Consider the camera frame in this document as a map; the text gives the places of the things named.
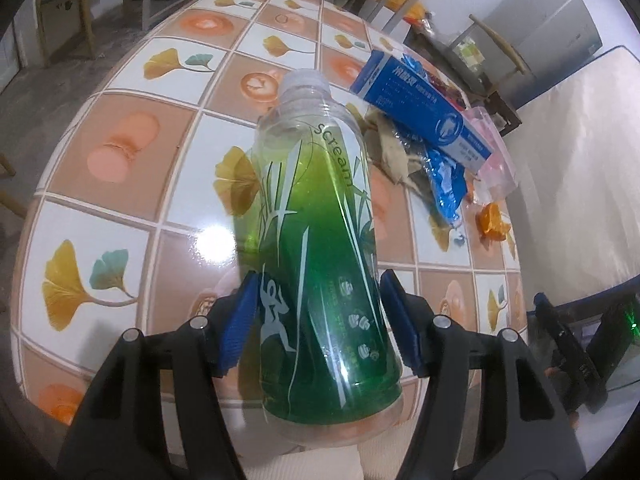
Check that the translucent pink plastic bag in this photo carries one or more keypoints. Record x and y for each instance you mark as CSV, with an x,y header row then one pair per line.
x,y
500,160

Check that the grey refrigerator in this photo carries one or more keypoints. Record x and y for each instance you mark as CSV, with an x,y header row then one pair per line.
x,y
550,20

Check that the green drink bottle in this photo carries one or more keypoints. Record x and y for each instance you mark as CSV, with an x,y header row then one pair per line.
x,y
320,260

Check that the blue toothpaste box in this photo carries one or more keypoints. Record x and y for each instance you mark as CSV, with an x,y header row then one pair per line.
x,y
425,115

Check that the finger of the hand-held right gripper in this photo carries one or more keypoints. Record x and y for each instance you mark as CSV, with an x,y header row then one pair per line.
x,y
570,355

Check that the light wooden stool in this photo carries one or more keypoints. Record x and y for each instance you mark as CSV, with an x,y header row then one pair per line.
x,y
85,5

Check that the brown paper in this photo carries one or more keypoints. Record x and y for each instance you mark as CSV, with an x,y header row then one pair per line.
x,y
395,155

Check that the blue wrapper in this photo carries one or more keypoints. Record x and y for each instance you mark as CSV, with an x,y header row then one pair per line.
x,y
445,185

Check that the white green carton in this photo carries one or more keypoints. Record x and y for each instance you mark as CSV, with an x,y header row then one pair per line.
x,y
467,52

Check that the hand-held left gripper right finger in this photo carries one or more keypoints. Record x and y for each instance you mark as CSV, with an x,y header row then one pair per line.
x,y
402,330

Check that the orange peel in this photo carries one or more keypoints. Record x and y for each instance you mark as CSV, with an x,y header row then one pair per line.
x,y
492,220

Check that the tile pattern tablecloth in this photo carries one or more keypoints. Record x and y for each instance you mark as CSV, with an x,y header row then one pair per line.
x,y
125,125

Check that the wooden chair with dark seat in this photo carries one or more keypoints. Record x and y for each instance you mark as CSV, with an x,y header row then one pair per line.
x,y
505,47

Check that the yellow plastic bag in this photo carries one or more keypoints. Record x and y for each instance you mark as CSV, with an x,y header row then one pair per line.
x,y
407,7

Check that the white mattress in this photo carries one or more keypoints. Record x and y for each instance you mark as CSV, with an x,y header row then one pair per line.
x,y
575,160

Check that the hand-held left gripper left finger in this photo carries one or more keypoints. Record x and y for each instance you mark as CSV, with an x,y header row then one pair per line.
x,y
240,325

